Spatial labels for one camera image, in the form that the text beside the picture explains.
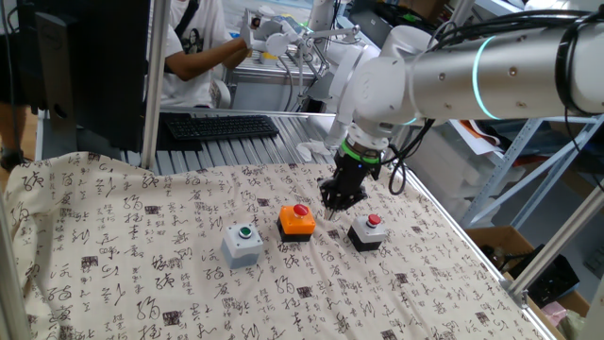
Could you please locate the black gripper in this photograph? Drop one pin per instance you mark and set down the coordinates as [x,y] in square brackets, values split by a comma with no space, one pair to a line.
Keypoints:
[354,175]

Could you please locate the white black box red button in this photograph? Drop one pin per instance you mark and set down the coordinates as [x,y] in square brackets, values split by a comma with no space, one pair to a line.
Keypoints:
[368,233]

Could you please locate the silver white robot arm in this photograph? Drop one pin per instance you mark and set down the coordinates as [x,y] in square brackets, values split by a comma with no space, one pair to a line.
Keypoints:
[448,80]

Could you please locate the bare person forearm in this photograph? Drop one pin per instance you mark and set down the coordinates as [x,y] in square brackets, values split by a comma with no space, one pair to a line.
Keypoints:
[203,63]

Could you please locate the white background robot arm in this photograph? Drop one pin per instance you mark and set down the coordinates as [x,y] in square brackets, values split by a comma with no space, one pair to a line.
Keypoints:
[337,127]

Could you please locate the orange box red mushroom button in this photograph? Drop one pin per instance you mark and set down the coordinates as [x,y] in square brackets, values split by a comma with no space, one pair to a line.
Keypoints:
[293,224]

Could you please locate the crumpled white tissue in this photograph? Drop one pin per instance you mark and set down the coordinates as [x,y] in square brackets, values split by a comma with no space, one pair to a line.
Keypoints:
[311,150]

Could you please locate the grey box green button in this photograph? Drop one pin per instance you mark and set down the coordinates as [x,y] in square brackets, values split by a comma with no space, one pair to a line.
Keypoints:
[240,248]

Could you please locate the black computer keyboard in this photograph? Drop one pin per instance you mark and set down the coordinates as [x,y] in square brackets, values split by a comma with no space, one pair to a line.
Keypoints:
[222,127]

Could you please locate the brown cardboard box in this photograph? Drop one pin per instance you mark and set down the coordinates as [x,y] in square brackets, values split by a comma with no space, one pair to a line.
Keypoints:
[481,236]

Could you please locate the grey metal shelf rack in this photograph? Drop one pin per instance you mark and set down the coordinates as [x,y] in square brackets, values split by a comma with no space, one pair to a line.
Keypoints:
[491,186]

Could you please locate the white handheld teleoperation device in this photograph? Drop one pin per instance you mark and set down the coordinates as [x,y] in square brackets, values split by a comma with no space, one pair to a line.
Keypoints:
[276,45]

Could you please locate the person in white t-shirt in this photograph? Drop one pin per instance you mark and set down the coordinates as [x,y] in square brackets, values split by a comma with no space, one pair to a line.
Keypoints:
[189,94]

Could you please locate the beige calligraphy print tablecloth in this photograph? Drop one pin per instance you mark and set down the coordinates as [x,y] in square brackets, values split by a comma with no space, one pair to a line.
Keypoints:
[141,264]

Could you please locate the black box device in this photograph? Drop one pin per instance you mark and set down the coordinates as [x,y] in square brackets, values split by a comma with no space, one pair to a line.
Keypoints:
[552,283]

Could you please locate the pink plastic packet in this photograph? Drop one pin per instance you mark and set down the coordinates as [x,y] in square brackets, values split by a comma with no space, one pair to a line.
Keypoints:
[554,312]

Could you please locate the olive green bag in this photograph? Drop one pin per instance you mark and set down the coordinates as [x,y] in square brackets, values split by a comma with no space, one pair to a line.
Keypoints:
[571,328]

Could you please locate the black computer monitor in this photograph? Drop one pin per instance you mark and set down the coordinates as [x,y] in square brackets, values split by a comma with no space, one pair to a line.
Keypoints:
[104,71]

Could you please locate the person in black shorts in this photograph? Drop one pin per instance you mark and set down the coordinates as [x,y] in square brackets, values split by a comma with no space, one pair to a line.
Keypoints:
[7,71]

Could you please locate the aluminium frame crossbar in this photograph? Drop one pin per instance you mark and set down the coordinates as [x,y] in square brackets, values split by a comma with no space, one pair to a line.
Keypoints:
[236,112]

